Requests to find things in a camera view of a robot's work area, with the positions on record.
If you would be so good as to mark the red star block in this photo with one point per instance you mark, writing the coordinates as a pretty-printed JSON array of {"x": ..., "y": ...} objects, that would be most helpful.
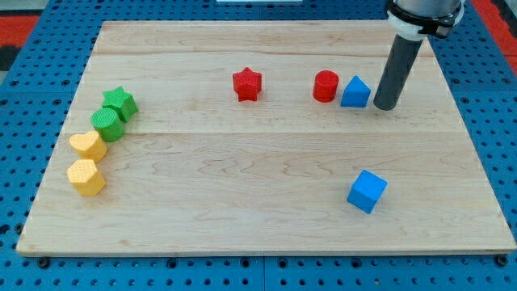
[{"x": 247, "y": 84}]

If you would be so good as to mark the blue cube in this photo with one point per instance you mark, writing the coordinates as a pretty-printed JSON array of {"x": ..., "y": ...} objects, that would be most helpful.
[{"x": 366, "y": 191}]

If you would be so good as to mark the green star block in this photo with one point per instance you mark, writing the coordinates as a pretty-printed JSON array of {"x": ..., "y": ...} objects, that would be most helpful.
[{"x": 122, "y": 102}]

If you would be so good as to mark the wooden board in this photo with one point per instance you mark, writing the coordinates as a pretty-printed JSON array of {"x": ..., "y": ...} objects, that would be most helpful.
[{"x": 198, "y": 173}]

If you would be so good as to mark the red cylinder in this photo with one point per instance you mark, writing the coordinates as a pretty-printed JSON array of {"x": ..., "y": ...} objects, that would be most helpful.
[{"x": 325, "y": 86}]

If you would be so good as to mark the blue triangular prism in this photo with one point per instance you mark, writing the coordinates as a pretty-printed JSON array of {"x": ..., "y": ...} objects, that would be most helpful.
[{"x": 356, "y": 94}]

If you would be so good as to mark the green cylinder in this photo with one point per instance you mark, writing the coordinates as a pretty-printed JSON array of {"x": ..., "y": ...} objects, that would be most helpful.
[{"x": 108, "y": 124}]

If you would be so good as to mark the yellow heart block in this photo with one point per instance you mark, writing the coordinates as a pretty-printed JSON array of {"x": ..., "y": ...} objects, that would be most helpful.
[{"x": 88, "y": 145}]

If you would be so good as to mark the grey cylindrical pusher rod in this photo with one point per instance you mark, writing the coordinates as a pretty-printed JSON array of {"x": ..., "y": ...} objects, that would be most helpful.
[{"x": 400, "y": 61}]

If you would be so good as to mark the yellow hexagon block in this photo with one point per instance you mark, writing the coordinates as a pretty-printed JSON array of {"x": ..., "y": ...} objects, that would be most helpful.
[{"x": 86, "y": 177}]

